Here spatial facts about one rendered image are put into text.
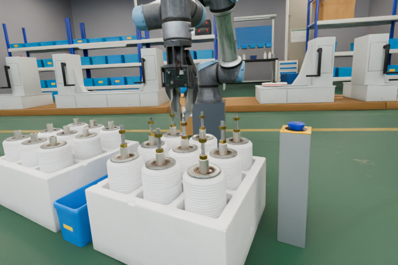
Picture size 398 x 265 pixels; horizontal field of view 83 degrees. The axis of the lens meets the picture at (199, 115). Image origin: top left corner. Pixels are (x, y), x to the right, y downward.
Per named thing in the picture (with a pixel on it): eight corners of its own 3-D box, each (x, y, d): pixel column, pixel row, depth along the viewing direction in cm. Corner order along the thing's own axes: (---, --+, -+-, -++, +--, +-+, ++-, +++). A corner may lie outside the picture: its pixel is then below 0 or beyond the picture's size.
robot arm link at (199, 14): (175, 6, 73) (157, -5, 63) (207, 0, 69) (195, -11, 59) (176, 31, 74) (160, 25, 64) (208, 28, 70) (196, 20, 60)
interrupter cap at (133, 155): (125, 152, 65) (125, 149, 65) (145, 155, 62) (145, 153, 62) (103, 161, 59) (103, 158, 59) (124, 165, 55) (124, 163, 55)
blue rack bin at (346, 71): (328, 76, 537) (328, 67, 533) (344, 76, 532) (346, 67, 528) (337, 77, 488) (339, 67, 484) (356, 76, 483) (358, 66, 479)
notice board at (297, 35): (290, 42, 625) (291, 29, 619) (308, 41, 618) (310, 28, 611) (290, 42, 624) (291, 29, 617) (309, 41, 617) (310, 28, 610)
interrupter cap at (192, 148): (173, 155, 61) (172, 152, 61) (171, 146, 68) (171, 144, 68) (200, 152, 62) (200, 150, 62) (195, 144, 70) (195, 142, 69)
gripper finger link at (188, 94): (180, 124, 59) (177, 89, 57) (185, 119, 65) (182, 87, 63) (192, 123, 58) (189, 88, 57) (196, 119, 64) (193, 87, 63)
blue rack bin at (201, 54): (199, 60, 573) (199, 52, 569) (214, 60, 567) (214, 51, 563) (196, 59, 525) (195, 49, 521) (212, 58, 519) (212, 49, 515)
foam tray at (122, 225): (172, 185, 96) (169, 145, 92) (265, 206, 78) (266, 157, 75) (93, 249, 62) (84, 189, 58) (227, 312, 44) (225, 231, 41)
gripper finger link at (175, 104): (166, 123, 60) (164, 89, 58) (172, 119, 65) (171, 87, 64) (177, 124, 59) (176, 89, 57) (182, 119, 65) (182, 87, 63)
